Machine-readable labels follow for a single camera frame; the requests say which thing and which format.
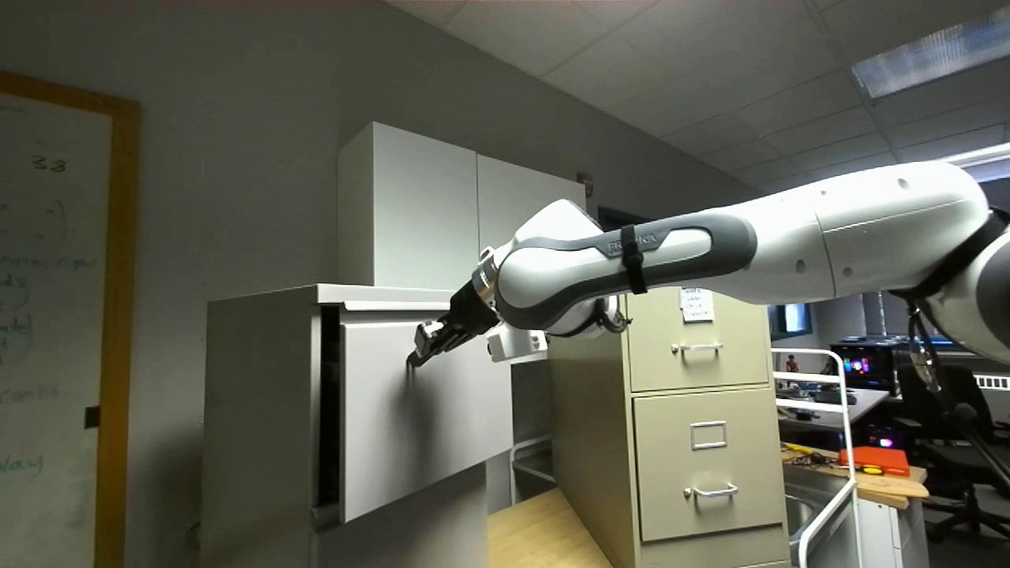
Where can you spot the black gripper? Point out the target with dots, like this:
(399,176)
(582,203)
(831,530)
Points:
(475,310)

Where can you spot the white file cabinet drawer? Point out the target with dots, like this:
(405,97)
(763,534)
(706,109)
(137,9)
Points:
(420,420)

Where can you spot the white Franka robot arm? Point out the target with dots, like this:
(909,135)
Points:
(760,249)

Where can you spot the white file cabinet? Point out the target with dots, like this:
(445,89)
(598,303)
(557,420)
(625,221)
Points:
(258,420)

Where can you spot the beige metal file cabinet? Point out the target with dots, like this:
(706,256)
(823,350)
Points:
(672,444)

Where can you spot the black whiteboard clip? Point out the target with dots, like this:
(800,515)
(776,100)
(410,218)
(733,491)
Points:
(93,417)

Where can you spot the dark window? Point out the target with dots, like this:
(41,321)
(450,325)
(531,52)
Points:
(789,318)

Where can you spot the wood framed whiteboard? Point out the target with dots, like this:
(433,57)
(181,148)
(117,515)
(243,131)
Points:
(53,337)

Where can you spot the white desk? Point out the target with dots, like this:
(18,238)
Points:
(824,404)

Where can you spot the orange tool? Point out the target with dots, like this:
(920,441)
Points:
(877,463)

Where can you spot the wooden board table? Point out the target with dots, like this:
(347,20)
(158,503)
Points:
(893,491)

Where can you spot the black office chair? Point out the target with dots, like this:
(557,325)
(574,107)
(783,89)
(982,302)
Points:
(949,432)

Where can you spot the wide ceiling light panel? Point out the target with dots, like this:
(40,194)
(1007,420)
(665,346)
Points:
(931,57)

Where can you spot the narrow ceiling light strip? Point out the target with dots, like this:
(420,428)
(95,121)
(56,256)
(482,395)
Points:
(982,156)

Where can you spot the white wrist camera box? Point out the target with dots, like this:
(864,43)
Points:
(518,346)

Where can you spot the white wall cabinet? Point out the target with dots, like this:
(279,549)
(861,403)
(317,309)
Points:
(420,209)

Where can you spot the white metal tube frame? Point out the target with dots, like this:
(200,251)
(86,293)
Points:
(845,444)

